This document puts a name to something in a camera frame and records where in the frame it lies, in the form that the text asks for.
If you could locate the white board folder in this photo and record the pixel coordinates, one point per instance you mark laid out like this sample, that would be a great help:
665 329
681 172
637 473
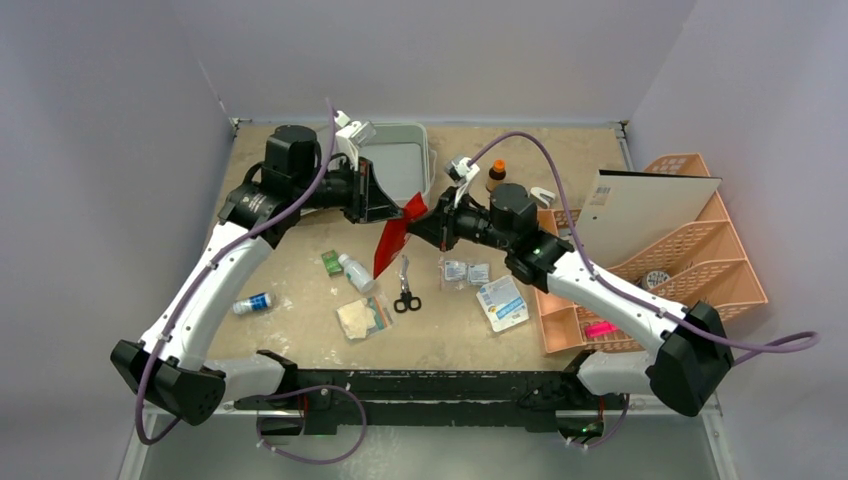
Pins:
626 212

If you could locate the small white pad packet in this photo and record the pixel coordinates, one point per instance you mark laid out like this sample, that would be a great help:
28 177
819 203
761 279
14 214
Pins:
453 271

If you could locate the small green medicine box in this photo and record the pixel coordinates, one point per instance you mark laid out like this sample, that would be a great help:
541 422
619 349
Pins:
331 263

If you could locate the pink highlighter marker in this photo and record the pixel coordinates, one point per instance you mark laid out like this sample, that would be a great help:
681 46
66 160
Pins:
599 329

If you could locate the black handled scissors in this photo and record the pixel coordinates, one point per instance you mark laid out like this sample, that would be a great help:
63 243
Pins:
406 301

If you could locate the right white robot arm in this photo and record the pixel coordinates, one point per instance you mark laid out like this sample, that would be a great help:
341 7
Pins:
683 357

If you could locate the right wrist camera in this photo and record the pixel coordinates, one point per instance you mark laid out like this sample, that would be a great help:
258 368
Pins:
462 171

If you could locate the red first aid pouch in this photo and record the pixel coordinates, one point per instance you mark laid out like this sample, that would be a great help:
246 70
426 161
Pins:
395 234

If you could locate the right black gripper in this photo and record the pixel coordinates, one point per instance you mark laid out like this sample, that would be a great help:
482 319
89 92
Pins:
448 220

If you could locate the grey open storage case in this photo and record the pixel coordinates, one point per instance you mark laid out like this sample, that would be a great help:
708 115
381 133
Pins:
402 162

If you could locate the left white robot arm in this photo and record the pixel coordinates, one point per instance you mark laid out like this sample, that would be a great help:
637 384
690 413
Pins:
168 365

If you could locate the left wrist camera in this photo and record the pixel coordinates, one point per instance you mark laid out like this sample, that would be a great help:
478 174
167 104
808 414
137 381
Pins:
351 135

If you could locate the orange compartment tray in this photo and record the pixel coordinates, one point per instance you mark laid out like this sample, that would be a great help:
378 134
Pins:
562 323

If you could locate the beige gauze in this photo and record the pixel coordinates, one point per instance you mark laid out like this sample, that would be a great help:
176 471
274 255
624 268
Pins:
364 318

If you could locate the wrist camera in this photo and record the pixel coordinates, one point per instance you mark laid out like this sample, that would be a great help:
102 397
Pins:
351 135
462 171

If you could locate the white plastic bottle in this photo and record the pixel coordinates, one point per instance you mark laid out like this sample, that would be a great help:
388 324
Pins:
356 273

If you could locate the brown bottle orange cap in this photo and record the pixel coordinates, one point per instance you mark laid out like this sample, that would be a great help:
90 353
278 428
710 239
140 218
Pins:
496 175

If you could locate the blue white ointment tube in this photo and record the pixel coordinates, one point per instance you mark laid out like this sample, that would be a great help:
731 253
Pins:
253 304

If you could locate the blue white mask packet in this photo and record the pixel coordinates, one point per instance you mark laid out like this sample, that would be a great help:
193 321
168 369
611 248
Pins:
503 305

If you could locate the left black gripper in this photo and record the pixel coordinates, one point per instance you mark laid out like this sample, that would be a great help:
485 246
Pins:
367 201

